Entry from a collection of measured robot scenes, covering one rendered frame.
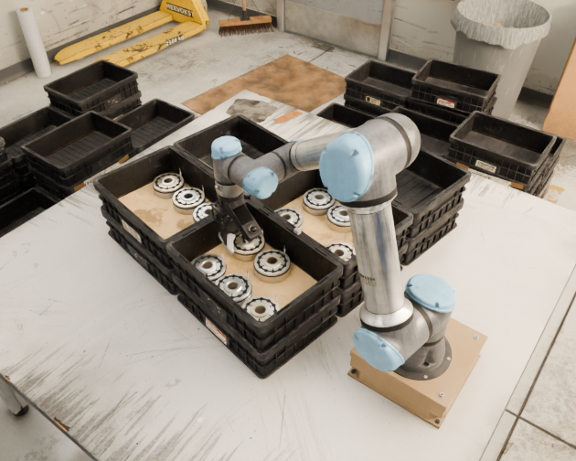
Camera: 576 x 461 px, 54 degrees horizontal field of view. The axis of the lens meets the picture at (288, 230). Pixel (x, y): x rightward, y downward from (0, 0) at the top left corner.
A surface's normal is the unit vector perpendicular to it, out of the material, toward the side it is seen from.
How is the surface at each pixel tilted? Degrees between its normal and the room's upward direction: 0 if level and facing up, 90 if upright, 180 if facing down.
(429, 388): 3
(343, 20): 90
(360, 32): 90
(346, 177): 81
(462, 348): 3
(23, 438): 0
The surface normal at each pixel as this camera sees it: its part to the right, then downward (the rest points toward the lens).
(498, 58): -0.23, 0.70
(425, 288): 0.13, -0.80
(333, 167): -0.75, 0.31
